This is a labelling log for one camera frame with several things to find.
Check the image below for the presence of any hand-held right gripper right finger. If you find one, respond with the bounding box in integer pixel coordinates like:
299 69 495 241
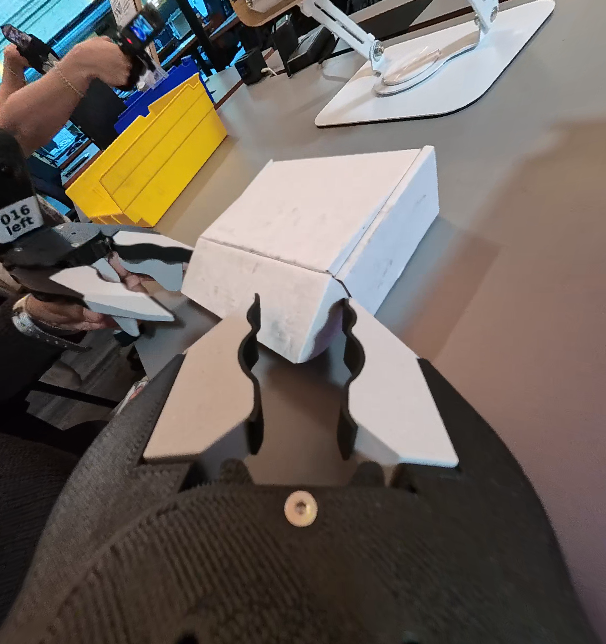
336 298 460 469

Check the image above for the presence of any black power adapter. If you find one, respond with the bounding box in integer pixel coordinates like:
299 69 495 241
235 49 269 86

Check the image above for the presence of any white document stand wooden board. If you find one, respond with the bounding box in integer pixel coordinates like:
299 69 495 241
230 0 556 127

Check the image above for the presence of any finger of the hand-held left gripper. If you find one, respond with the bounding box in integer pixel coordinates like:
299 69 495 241
102 226 194 292
49 259 176 323

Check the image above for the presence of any blue plastic bin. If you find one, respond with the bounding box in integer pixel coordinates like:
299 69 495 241
114 55 198 134

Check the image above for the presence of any yellow plastic bin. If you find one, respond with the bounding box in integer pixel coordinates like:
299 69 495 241
65 73 228 227

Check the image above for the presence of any person's left hand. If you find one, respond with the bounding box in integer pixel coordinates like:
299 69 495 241
27 252 150 333

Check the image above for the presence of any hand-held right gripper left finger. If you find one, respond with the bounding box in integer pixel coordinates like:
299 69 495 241
142 294 264 468

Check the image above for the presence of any person's left forearm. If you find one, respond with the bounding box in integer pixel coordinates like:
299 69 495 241
0 302 90 403

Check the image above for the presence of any printed photo card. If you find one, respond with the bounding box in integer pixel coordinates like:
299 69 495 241
114 377 150 416

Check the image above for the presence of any white cardboard mailer box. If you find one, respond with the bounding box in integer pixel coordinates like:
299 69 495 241
181 145 440 364

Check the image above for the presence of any grey woven watch strap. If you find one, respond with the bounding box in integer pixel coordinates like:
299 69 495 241
12 297 90 352

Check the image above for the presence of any black office chair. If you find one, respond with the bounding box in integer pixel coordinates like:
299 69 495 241
71 80 125 152

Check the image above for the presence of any grey desk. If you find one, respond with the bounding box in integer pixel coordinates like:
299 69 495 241
61 0 606 644

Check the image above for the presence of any person's torso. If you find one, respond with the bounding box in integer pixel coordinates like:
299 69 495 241
0 425 107 644

